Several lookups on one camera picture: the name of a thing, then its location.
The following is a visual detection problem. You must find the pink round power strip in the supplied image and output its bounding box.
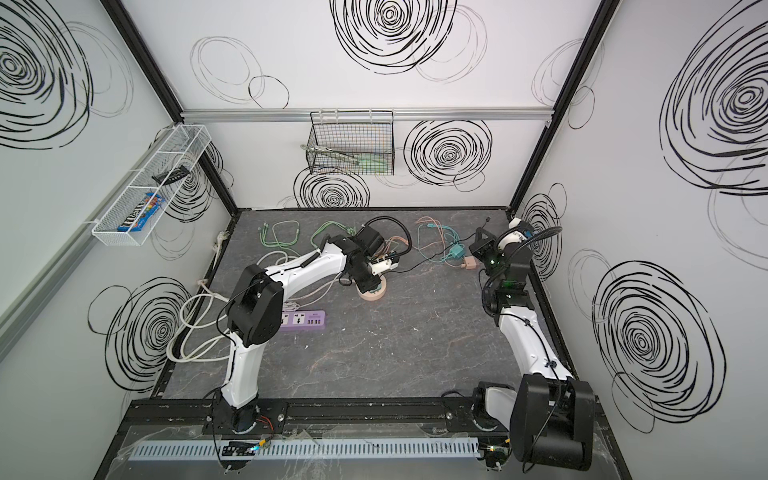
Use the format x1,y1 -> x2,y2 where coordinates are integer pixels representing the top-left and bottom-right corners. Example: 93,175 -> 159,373
358,276 -> 387,302

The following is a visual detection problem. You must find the purple power strip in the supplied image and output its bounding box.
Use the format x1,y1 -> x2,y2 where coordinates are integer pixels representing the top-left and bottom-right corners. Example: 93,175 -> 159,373
280,310 -> 326,331

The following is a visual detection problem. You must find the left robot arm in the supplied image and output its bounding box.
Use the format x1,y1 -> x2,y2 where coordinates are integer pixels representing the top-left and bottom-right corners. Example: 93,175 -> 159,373
221,236 -> 400,412

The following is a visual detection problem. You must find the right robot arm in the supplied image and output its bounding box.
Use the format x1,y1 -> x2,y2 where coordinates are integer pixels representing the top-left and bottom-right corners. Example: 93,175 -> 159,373
470,221 -> 596,471

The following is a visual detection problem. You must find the pink charger plug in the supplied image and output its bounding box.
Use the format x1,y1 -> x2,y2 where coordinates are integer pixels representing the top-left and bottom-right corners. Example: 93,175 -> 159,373
462,256 -> 478,270

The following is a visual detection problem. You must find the green item in basket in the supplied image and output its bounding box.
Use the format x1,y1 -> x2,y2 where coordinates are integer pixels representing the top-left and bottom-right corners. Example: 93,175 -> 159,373
356,153 -> 392,174

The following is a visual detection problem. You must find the black remote control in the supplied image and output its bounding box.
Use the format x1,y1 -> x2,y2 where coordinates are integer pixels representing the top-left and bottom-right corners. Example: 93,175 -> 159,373
152,165 -> 190,186

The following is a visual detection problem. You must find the blue candy pack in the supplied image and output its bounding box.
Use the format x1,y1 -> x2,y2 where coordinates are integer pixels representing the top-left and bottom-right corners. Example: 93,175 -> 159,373
117,192 -> 165,232

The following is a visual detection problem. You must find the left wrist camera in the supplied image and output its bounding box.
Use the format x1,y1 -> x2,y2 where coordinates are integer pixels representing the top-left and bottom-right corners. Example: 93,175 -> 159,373
369,252 -> 401,276

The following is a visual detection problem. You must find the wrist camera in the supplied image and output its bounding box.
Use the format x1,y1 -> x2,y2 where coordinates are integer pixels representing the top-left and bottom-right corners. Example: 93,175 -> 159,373
369,252 -> 401,276
497,217 -> 533,250

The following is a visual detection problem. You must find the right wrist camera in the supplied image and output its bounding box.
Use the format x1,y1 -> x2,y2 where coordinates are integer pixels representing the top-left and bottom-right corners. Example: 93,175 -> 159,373
497,217 -> 533,250

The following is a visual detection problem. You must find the black cable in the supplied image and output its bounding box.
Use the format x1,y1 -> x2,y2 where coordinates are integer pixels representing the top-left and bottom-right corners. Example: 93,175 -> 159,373
389,217 -> 493,274

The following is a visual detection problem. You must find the black wire basket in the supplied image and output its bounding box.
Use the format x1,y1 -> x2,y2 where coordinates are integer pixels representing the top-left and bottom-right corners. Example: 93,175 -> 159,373
301,109 -> 395,176

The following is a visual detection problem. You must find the white power cable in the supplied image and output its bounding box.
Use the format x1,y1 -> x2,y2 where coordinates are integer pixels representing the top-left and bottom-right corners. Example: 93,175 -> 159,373
166,251 -> 343,364

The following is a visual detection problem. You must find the grey cable duct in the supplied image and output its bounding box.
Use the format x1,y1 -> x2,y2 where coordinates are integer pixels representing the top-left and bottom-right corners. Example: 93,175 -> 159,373
128,437 -> 481,461

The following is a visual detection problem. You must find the white wire shelf basket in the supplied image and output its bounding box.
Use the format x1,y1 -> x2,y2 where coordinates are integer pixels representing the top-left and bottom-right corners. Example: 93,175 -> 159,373
91,124 -> 211,247

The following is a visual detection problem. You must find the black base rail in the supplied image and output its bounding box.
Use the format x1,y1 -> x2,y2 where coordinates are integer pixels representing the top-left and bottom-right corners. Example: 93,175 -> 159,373
122,395 -> 601,436

